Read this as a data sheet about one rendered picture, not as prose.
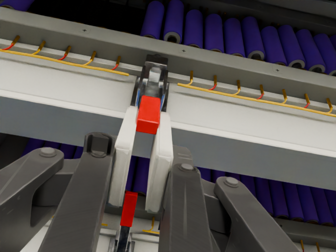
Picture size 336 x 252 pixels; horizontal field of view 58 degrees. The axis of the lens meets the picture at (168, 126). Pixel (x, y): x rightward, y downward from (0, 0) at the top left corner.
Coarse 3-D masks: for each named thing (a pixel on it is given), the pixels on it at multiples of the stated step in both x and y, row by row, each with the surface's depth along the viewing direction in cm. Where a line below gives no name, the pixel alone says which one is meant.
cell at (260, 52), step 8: (248, 16) 32; (240, 24) 33; (248, 24) 31; (256, 24) 32; (248, 32) 31; (256, 32) 30; (248, 40) 30; (256, 40) 29; (248, 48) 29; (256, 48) 28; (248, 56) 29; (256, 56) 29; (264, 56) 29
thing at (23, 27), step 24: (0, 24) 24; (24, 24) 24; (48, 24) 24; (72, 24) 25; (72, 48) 25; (96, 48) 25; (120, 48) 25; (144, 48) 24; (168, 48) 25; (192, 48) 26; (120, 72) 24; (192, 72) 25; (216, 72) 26; (240, 72) 25; (264, 72) 25; (288, 72) 26; (312, 72) 27; (240, 96) 25; (312, 96) 27
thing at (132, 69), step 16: (16, 48) 25; (32, 48) 24; (48, 48) 25; (96, 64) 25; (112, 64) 25; (128, 64) 25; (176, 80) 26; (192, 80) 26; (208, 80) 26; (256, 96) 26; (272, 96) 26; (288, 96) 27
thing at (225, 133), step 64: (0, 0) 29; (256, 0) 34; (320, 0) 34; (0, 64) 24; (64, 64) 25; (0, 128) 24; (64, 128) 24; (192, 128) 23; (256, 128) 24; (320, 128) 26
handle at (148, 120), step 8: (152, 72) 22; (160, 72) 22; (152, 80) 22; (152, 88) 21; (144, 96) 19; (152, 96) 20; (144, 104) 18; (152, 104) 18; (144, 112) 17; (152, 112) 17; (144, 120) 16; (152, 120) 16; (136, 128) 16; (144, 128) 16; (152, 128) 16
